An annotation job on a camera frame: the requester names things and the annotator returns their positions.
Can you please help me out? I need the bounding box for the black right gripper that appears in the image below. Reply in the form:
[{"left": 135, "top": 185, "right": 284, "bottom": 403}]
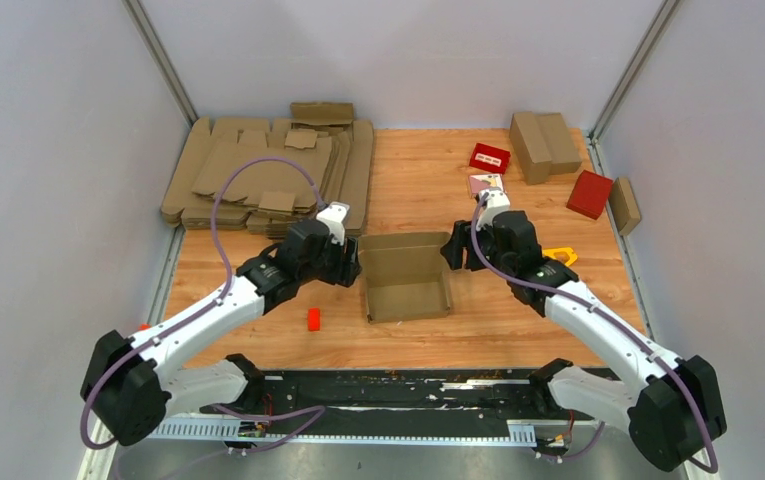
[{"left": 441, "top": 219, "right": 514, "bottom": 277}]

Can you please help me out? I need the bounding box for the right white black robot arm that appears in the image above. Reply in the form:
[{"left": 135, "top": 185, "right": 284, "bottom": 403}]
[{"left": 440, "top": 211, "right": 727, "bottom": 474}]

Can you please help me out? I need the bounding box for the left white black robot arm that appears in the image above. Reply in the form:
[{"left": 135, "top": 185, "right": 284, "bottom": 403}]
[{"left": 80, "top": 219, "right": 361, "bottom": 450}]

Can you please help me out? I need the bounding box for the pink white small card box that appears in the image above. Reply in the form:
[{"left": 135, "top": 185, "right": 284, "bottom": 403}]
[{"left": 468, "top": 173, "right": 505, "bottom": 198}]

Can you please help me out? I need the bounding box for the red open box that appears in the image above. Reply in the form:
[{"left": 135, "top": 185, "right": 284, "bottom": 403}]
[{"left": 468, "top": 142, "right": 511, "bottom": 174}]

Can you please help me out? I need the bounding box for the tall brown cardboard box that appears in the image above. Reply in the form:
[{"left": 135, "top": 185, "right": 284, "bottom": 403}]
[{"left": 509, "top": 112, "right": 552, "bottom": 185}]

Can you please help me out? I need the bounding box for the flat brown cardboard box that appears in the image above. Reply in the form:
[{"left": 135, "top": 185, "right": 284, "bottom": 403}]
[{"left": 536, "top": 113, "right": 582, "bottom": 175}]

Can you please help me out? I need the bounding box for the closed red box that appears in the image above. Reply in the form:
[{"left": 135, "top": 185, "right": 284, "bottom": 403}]
[{"left": 566, "top": 170, "right": 614, "bottom": 220}]

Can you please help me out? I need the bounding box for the small brown box at edge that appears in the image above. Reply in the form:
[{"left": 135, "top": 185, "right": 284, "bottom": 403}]
[{"left": 609, "top": 177, "right": 642, "bottom": 236}]

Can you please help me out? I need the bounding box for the small red block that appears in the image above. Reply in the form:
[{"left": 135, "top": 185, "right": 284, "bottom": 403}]
[{"left": 307, "top": 308, "right": 322, "bottom": 332}]

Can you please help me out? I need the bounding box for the stack of flat cardboard sheets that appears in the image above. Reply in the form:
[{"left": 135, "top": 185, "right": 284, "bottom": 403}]
[{"left": 160, "top": 102, "right": 376, "bottom": 239}]

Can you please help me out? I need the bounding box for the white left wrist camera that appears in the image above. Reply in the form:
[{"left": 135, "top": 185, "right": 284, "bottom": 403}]
[{"left": 315, "top": 202, "right": 350, "bottom": 245}]

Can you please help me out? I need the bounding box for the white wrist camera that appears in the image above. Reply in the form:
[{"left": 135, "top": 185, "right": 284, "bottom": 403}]
[
  {"left": 315, "top": 202, "right": 350, "bottom": 245},
  {"left": 476, "top": 187, "right": 510, "bottom": 230}
]

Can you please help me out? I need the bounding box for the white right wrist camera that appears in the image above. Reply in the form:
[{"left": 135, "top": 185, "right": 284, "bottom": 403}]
[{"left": 476, "top": 187, "right": 510, "bottom": 230}]

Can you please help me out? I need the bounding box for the yellow plastic triangle frame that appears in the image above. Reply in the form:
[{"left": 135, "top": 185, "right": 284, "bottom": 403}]
[{"left": 542, "top": 247, "right": 579, "bottom": 267}]

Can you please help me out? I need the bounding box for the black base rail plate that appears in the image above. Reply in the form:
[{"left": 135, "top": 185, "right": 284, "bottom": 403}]
[{"left": 199, "top": 354, "right": 595, "bottom": 439}]

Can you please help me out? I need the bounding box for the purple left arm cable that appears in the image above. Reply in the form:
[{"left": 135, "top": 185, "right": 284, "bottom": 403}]
[{"left": 79, "top": 156, "right": 328, "bottom": 465}]

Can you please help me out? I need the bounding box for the white slotted cable duct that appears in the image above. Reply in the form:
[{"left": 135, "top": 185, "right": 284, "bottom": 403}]
[{"left": 120, "top": 417, "right": 539, "bottom": 446}]

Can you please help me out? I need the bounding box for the right aluminium frame post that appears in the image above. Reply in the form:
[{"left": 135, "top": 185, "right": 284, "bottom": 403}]
[{"left": 588, "top": 0, "right": 683, "bottom": 142}]

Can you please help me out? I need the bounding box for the aluminium frame post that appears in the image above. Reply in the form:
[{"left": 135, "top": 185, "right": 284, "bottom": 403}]
[
  {"left": 122, "top": 0, "right": 198, "bottom": 126},
  {"left": 588, "top": 0, "right": 683, "bottom": 142}
]

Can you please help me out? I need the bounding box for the left aluminium frame post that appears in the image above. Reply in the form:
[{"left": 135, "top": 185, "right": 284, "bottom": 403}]
[{"left": 122, "top": 0, "right": 198, "bottom": 126}]

